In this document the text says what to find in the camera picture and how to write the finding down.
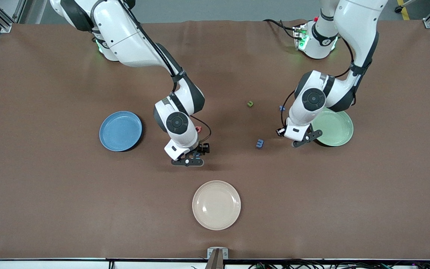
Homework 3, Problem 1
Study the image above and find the black left arm base cable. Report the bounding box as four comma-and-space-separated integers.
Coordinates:
263, 19, 298, 40

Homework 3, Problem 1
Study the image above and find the white table edge rail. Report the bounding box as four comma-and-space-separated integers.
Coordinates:
0, 258, 430, 269

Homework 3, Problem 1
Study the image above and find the blue plate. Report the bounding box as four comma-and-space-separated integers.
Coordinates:
99, 111, 143, 152

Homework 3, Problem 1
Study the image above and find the green plate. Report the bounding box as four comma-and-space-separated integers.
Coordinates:
311, 108, 354, 147

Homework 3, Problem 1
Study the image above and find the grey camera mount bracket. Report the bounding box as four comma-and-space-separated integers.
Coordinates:
207, 247, 229, 269

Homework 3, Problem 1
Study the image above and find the beige plate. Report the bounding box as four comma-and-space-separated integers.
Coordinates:
192, 180, 242, 231

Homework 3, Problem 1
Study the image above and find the brown table cover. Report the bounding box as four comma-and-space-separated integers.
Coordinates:
0, 19, 430, 260

